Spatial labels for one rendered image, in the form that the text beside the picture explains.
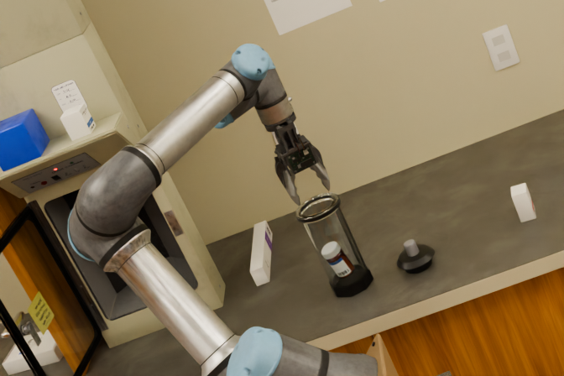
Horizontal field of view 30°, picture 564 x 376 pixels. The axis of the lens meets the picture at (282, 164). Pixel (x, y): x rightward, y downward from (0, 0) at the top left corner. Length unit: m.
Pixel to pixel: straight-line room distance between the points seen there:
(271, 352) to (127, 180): 0.40
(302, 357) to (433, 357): 0.67
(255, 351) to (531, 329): 0.84
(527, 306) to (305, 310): 0.51
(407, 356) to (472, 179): 0.55
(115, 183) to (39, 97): 0.66
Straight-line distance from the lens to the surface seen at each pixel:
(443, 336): 2.43
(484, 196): 2.65
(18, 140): 2.44
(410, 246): 2.42
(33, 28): 2.46
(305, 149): 2.28
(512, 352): 2.47
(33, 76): 2.49
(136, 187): 1.90
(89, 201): 1.91
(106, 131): 2.38
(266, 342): 1.82
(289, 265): 2.72
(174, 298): 1.96
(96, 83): 2.47
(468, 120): 2.96
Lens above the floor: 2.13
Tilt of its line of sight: 21 degrees down
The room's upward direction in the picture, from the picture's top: 25 degrees counter-clockwise
